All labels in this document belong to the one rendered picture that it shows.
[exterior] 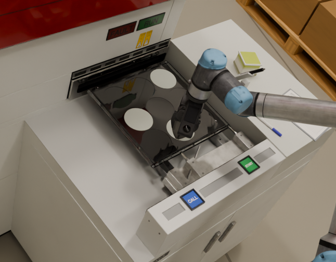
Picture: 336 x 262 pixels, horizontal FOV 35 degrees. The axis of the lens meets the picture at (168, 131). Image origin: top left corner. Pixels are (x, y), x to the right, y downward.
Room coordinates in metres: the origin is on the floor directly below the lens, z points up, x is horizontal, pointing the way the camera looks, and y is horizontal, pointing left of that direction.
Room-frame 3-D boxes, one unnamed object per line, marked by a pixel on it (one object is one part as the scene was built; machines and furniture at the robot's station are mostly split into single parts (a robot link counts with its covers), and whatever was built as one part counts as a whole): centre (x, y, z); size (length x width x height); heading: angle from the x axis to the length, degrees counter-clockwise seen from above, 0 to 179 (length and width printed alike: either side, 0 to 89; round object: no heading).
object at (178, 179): (1.06, -0.10, 0.89); 0.08 x 0.03 x 0.03; 59
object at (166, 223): (1.07, -0.22, 0.89); 0.55 x 0.09 x 0.14; 149
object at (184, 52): (1.59, -0.23, 0.89); 0.62 x 0.35 x 0.14; 59
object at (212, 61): (1.21, -0.04, 1.23); 0.09 x 0.08 x 0.11; 57
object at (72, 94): (1.41, 0.24, 0.89); 0.44 x 0.02 x 0.10; 149
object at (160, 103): (1.31, 0.06, 0.90); 0.34 x 0.34 x 0.01; 59
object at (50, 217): (1.33, -0.07, 0.41); 0.96 x 0.64 x 0.82; 149
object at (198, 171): (1.12, -0.14, 0.89); 0.08 x 0.03 x 0.03; 59
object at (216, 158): (1.19, -0.18, 0.87); 0.36 x 0.08 x 0.03; 149
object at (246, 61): (1.62, -0.17, 1.00); 0.07 x 0.07 x 0.07; 33
